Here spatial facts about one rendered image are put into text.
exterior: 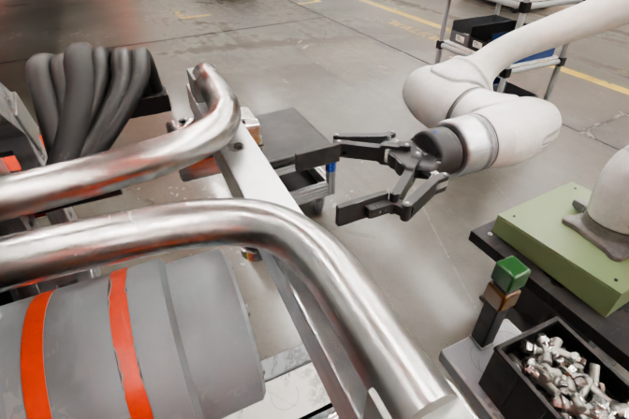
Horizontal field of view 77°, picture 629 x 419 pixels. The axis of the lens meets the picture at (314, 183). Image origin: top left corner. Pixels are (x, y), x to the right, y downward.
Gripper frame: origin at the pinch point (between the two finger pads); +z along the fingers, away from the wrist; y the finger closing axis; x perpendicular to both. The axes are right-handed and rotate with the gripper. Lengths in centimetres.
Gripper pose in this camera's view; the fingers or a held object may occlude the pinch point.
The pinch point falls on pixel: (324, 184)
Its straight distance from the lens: 53.0
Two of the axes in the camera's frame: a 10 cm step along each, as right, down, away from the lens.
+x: 0.0, -8.0, -5.9
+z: -9.1, 2.5, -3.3
